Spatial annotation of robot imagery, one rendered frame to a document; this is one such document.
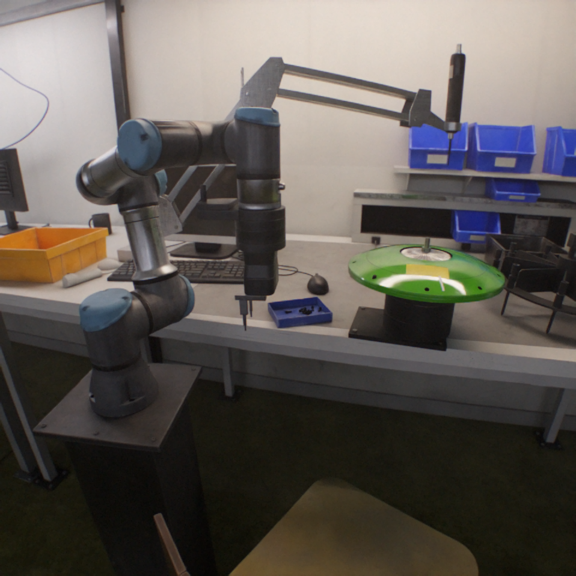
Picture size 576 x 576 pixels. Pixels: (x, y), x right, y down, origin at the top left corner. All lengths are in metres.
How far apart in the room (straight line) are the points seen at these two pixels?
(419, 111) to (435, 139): 0.65
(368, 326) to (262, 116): 0.50
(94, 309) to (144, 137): 0.31
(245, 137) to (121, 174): 0.18
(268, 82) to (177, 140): 0.43
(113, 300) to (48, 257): 0.63
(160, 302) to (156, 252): 0.09
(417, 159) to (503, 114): 0.43
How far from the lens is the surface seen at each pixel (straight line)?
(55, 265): 1.32
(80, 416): 0.77
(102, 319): 0.66
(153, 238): 0.73
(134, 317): 0.69
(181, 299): 0.75
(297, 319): 0.83
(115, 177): 0.59
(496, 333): 0.92
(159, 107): 1.99
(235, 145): 0.53
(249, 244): 0.53
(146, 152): 0.49
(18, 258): 1.37
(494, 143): 1.69
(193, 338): 1.00
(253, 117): 0.52
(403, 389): 2.04
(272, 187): 0.53
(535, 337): 0.94
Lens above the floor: 1.29
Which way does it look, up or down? 21 degrees down
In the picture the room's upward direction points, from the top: straight up
